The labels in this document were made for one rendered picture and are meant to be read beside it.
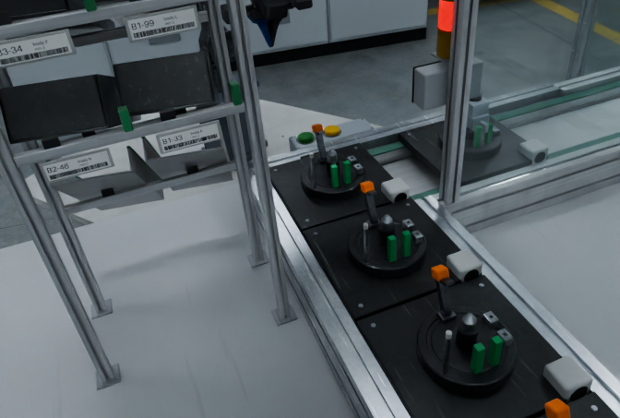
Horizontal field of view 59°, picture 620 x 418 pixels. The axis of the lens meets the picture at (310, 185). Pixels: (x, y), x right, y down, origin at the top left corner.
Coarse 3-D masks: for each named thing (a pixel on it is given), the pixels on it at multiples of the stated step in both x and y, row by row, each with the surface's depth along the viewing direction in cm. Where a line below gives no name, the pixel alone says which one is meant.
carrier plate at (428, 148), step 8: (416, 128) 134; (424, 128) 134; (432, 128) 133; (440, 128) 133; (400, 136) 132; (408, 136) 132; (416, 136) 131; (424, 136) 131; (432, 136) 131; (408, 144) 129; (416, 144) 128; (424, 144) 128; (432, 144) 128; (416, 152) 127; (424, 152) 125; (432, 152) 125; (440, 152) 125; (424, 160) 124; (432, 160) 122; (440, 160) 122; (432, 168) 122; (440, 168) 119; (440, 176) 119
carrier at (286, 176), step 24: (360, 144) 130; (288, 168) 124; (312, 168) 110; (336, 168) 111; (360, 168) 116; (288, 192) 117; (312, 192) 114; (336, 192) 112; (360, 192) 115; (384, 192) 113; (408, 192) 112; (312, 216) 109; (336, 216) 109
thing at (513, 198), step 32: (384, 160) 133; (416, 160) 133; (576, 160) 120; (608, 160) 122; (416, 192) 122; (480, 192) 113; (512, 192) 117; (544, 192) 120; (576, 192) 124; (480, 224) 117
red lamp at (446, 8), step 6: (444, 6) 91; (450, 6) 90; (438, 12) 93; (444, 12) 91; (450, 12) 91; (438, 18) 93; (444, 18) 92; (450, 18) 91; (438, 24) 94; (444, 24) 92; (450, 24) 92; (450, 30) 92
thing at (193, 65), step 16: (128, 64) 76; (144, 64) 76; (160, 64) 77; (176, 64) 77; (192, 64) 77; (208, 64) 78; (128, 80) 76; (144, 80) 77; (160, 80) 77; (176, 80) 77; (192, 80) 78; (208, 80) 78; (128, 96) 77; (144, 96) 77; (160, 96) 77; (176, 96) 78; (192, 96) 78; (208, 96) 78; (128, 112) 77; (144, 112) 77
